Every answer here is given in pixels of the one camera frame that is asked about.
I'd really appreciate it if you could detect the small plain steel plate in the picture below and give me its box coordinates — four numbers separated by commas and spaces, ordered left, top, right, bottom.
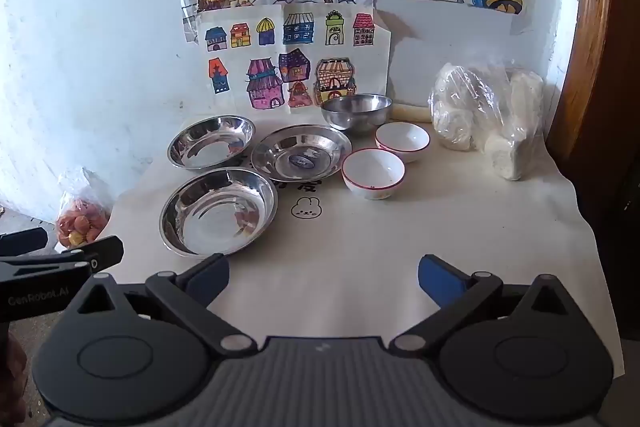
166, 116, 257, 170

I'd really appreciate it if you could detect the steel plate with blue sticker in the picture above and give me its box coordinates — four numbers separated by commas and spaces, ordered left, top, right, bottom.
250, 125, 354, 183

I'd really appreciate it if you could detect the white bowl with red rim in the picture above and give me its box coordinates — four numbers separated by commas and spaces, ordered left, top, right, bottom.
375, 122, 431, 164
341, 148, 406, 202

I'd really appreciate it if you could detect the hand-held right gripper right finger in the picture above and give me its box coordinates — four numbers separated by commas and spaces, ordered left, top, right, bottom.
391, 254, 574, 355

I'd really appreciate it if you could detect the stainless steel bowl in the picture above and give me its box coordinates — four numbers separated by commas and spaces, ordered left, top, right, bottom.
320, 94, 394, 133

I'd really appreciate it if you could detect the colored houses drawing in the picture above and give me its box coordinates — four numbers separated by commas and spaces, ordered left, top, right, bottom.
196, 3, 392, 111

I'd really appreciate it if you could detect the large plain steel plate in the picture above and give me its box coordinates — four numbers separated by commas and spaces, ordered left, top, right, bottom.
159, 167, 279, 257

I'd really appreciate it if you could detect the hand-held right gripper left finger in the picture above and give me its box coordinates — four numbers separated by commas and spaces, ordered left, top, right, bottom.
74, 253, 259, 355

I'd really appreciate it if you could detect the cream cylindrical stick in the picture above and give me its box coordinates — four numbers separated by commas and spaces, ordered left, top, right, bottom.
391, 104, 434, 123

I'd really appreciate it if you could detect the clear bag of white buns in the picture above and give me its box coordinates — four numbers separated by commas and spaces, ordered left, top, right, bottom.
429, 60, 547, 182

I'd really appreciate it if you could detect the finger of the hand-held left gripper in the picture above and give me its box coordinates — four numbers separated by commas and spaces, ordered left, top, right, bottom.
0, 227, 49, 259
61, 235, 125, 279

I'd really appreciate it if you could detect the bag of red orange fruits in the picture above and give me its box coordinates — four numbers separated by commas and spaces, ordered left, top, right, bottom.
54, 168, 113, 251

